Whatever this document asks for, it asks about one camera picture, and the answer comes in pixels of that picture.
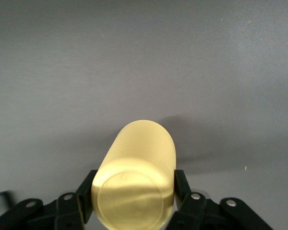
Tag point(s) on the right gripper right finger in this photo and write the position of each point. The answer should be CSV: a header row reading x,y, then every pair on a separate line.
x,y
194,210

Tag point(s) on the yellow plastic cup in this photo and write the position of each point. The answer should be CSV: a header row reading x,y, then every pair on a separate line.
x,y
134,179

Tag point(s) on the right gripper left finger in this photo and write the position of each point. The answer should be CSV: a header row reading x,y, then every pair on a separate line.
x,y
67,210

